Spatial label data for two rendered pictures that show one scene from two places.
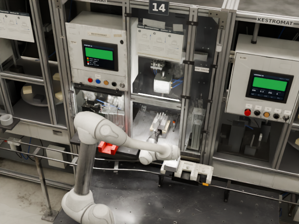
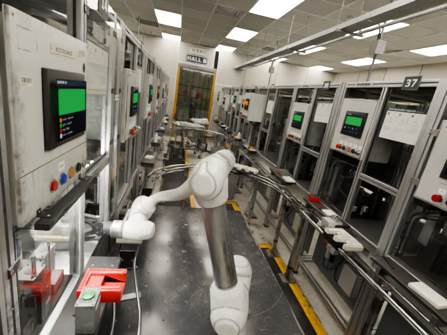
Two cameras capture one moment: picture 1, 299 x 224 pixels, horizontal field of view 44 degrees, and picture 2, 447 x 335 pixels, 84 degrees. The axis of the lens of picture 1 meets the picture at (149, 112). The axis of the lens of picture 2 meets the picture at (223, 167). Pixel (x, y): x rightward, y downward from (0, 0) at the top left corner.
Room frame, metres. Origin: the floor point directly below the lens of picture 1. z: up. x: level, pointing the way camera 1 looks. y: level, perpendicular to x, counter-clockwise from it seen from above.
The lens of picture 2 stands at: (2.13, 1.20, 1.73)
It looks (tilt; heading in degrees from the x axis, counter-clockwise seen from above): 16 degrees down; 243
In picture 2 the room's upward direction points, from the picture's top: 9 degrees clockwise
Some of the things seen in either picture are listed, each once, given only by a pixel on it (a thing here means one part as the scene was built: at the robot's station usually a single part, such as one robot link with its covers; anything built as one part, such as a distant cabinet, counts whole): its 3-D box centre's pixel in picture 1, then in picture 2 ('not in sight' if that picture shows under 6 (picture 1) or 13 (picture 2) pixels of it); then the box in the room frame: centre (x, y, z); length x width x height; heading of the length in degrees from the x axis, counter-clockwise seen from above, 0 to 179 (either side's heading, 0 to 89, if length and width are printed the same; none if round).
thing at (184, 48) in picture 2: not in sight; (197, 55); (-0.80, -7.85, 2.96); 1.23 x 0.08 x 0.68; 165
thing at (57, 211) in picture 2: (98, 89); (70, 194); (2.21, 0.37, 1.37); 0.36 x 0.04 x 0.04; 75
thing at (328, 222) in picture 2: not in sight; (332, 220); (0.44, -0.02, 0.92); 0.13 x 0.10 x 0.09; 165
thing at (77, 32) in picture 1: (103, 50); (14, 112); (2.34, 0.33, 1.60); 0.42 x 0.29 x 0.46; 75
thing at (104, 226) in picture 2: (153, 138); (102, 228); (2.11, -0.04, 1.00); 0.09 x 0.07 x 0.08; 165
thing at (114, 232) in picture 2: (151, 144); (117, 228); (2.04, -0.02, 1.00); 0.09 x 0.06 x 0.09; 75
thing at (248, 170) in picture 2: not in sight; (243, 170); (0.40, -1.53, 0.84); 0.37 x 0.14 x 0.10; 133
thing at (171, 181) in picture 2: not in sight; (177, 164); (0.47, -4.44, 0.01); 5.85 x 0.59 x 0.01; 75
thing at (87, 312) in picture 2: not in sight; (85, 310); (2.16, 0.44, 0.97); 0.08 x 0.08 x 0.12; 75
